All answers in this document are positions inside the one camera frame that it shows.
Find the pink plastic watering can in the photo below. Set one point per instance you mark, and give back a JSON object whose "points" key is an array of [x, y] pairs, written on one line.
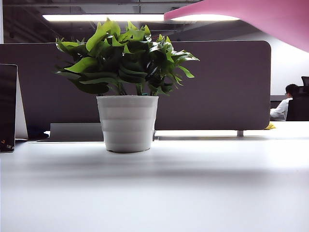
{"points": [[265, 14]]}

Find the white ribbed plant pot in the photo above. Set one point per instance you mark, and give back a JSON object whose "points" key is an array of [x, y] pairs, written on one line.
{"points": [[127, 123]]}

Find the green leafy plant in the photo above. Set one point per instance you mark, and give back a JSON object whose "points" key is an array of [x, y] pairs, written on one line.
{"points": [[120, 60]]}

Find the dark grey desk partition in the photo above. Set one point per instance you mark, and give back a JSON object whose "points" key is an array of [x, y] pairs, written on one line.
{"points": [[217, 91]]}

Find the long ceiling light strip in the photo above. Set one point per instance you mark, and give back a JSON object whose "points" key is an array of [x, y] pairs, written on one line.
{"points": [[103, 17]]}

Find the yellow object on desk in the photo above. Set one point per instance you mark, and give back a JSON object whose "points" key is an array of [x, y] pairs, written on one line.
{"points": [[270, 126]]}

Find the seated person in white shirt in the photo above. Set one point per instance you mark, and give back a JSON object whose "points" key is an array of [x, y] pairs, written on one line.
{"points": [[282, 106]]}

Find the black office chair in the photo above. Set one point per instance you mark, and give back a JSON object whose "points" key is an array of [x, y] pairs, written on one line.
{"points": [[298, 106]]}

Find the metal partition bracket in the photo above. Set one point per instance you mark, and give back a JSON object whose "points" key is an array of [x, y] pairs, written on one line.
{"points": [[240, 133]]}

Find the black monitor with white frame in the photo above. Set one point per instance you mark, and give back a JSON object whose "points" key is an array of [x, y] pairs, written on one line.
{"points": [[7, 106]]}

